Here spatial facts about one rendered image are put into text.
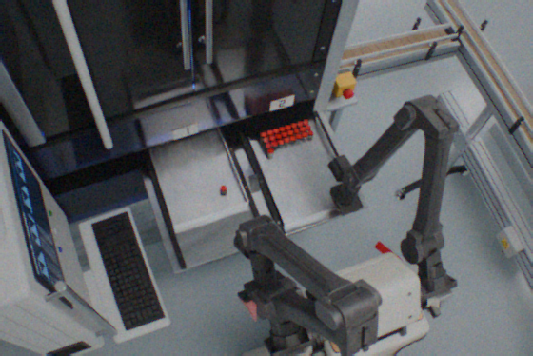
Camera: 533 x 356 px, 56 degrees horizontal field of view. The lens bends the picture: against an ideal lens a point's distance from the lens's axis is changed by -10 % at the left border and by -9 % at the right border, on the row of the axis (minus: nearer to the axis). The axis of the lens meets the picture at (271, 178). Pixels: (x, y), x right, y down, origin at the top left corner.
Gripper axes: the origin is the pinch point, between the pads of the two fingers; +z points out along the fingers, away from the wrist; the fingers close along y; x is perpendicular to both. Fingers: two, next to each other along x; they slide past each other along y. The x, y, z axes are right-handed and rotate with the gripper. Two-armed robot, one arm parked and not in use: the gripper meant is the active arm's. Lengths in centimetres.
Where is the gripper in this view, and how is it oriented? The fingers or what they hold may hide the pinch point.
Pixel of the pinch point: (340, 208)
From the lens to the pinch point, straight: 184.2
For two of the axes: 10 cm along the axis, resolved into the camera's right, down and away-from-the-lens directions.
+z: -0.8, 4.3, 9.0
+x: -9.3, 3.0, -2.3
